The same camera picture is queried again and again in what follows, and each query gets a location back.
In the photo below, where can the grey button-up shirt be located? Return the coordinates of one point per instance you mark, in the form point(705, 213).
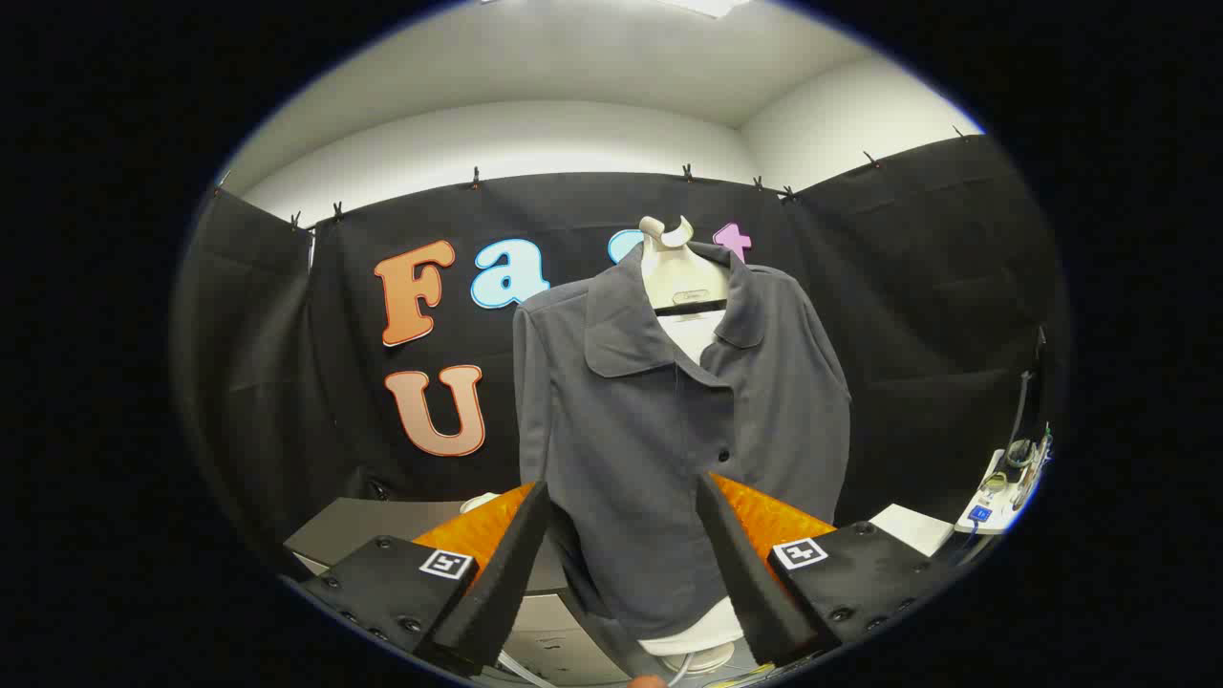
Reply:
point(621, 430)

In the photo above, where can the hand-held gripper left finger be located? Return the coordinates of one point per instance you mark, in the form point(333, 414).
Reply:
point(506, 573)

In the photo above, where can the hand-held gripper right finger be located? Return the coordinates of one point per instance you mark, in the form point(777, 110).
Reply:
point(740, 573)

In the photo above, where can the white power strip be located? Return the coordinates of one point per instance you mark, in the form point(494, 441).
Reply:
point(984, 521)

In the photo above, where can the cream plastic hanger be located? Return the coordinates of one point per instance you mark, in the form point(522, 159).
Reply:
point(674, 277)

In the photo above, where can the white paper sheet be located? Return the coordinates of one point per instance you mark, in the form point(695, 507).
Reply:
point(908, 527)

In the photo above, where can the garment steamer base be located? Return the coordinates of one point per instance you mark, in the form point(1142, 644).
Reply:
point(707, 657)

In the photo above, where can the row of black clips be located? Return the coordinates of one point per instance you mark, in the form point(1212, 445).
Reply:
point(475, 179)

